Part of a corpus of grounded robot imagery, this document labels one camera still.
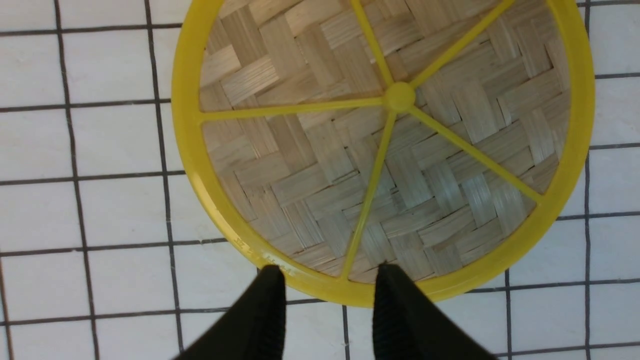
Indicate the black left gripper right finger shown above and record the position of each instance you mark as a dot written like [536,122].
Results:
[406,325]

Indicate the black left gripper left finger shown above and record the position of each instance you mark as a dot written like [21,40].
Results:
[254,328]

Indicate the yellow rimmed bamboo steamer lid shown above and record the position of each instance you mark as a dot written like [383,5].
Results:
[330,136]

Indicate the white black grid tablecloth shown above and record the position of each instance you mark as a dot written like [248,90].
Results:
[106,253]

